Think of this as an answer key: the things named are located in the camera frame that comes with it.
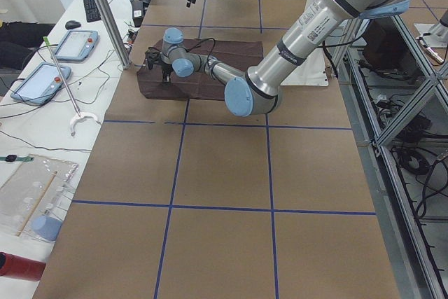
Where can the dark brown t-shirt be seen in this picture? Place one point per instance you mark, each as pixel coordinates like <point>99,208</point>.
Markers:
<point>201,69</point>

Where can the far blue teach pendant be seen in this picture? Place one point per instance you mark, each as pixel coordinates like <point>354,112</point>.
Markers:
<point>77,45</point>

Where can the blue teach pendant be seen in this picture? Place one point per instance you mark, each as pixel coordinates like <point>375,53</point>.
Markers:
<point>40,86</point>
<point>77,45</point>

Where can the black keyboard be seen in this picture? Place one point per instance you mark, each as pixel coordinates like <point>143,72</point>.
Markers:
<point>91,11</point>

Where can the black computer mouse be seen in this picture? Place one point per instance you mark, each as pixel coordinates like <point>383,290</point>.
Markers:
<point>72,24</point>

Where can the near blue teach pendant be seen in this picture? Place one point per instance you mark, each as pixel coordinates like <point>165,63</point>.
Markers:
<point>40,86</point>

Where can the person in yellow shirt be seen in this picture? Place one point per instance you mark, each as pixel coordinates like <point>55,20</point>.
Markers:
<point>19,40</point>

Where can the clear plastic bag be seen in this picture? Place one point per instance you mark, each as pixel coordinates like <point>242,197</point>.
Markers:
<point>40,187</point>

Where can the blue plastic cup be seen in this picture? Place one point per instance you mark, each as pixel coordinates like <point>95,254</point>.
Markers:
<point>47,227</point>

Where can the red cylinder bottle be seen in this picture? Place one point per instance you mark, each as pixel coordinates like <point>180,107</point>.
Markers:
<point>18,267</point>

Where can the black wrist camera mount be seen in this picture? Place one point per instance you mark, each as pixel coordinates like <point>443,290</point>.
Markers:
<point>152,56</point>

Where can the aluminium frame post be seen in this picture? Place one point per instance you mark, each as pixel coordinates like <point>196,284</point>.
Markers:
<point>113,33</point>

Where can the aluminium frame rack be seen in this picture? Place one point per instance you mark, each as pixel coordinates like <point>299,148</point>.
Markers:
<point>395,88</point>

